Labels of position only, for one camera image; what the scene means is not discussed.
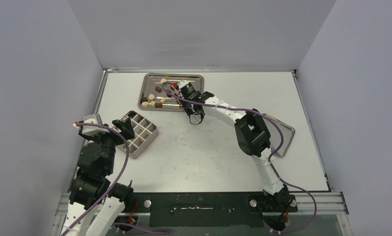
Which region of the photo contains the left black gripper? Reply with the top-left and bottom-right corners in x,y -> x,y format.
81,117 -> 134,174

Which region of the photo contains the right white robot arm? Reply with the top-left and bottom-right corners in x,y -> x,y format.
172,81 -> 297,213

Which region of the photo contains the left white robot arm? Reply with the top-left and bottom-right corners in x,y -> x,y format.
60,114 -> 138,236

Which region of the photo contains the cream round swirl chocolate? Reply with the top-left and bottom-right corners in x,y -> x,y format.
141,101 -> 149,107

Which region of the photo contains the steel chocolate tray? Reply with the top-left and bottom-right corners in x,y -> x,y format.
138,73 -> 205,112

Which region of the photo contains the cream oval chocolate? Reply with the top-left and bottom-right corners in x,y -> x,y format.
148,94 -> 155,101

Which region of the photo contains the metal tin lid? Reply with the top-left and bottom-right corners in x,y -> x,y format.
262,113 -> 296,158

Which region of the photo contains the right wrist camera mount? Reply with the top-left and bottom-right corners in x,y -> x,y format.
172,80 -> 190,90

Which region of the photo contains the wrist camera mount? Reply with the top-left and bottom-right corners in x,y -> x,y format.
172,80 -> 190,90
73,113 -> 108,136

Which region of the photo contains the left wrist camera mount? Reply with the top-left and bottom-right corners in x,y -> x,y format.
73,113 -> 108,136

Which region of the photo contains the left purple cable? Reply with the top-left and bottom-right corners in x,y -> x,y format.
60,123 -> 130,236

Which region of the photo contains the purple cable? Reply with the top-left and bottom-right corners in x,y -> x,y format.
161,81 -> 318,234
60,123 -> 130,236

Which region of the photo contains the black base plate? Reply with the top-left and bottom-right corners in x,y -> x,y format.
115,192 -> 298,228

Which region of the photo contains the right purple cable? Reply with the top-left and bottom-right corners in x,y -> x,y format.
161,81 -> 318,234

